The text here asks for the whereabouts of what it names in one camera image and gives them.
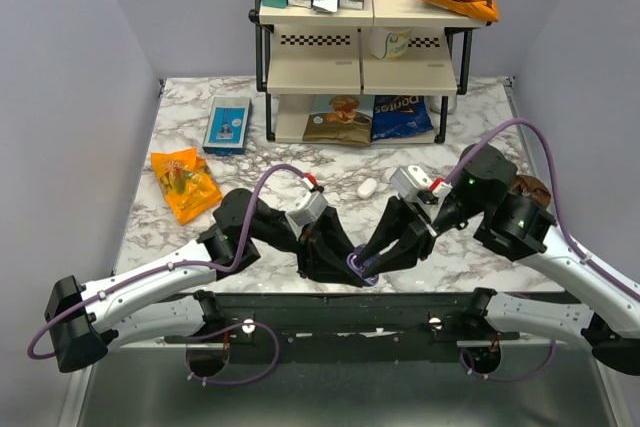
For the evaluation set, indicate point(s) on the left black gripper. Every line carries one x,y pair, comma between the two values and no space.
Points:
317,264

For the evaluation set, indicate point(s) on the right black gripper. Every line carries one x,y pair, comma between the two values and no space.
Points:
415,240

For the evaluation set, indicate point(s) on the lavender earbud charging case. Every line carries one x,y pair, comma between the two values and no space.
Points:
359,269

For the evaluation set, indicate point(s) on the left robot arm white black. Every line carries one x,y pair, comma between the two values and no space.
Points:
87,320

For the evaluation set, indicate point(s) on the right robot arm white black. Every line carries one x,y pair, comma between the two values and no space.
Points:
605,316

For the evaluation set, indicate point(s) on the blue Doritos bag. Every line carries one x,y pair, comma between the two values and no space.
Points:
397,116

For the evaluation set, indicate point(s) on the gold brown snack bag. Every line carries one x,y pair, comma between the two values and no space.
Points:
345,119

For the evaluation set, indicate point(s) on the blue razor box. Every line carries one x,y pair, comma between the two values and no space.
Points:
228,126

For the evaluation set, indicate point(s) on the orange candy bag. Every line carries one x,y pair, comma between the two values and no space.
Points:
186,183

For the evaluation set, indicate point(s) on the beige black shelf rack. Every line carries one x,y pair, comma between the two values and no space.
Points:
301,53

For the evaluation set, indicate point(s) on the white yogurt cup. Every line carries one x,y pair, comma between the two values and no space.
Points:
389,44

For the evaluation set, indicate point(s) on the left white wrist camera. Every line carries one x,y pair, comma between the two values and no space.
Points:
308,207

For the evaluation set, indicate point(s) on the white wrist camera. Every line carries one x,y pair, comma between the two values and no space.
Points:
414,185
308,207

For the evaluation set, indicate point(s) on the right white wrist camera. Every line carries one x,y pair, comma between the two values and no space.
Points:
414,185

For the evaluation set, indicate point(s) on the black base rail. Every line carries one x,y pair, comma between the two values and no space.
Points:
342,328

